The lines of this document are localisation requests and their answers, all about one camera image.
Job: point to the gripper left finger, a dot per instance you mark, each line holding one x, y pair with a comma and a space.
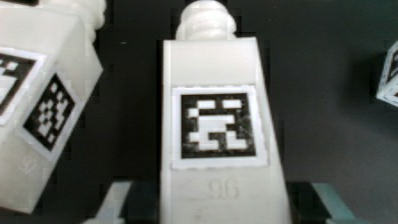
131, 204

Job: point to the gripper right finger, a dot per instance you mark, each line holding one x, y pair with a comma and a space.
319, 207

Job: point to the white chair leg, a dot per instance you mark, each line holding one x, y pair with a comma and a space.
221, 179
51, 71

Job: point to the white tagged cube left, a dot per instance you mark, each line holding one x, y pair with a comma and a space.
388, 84

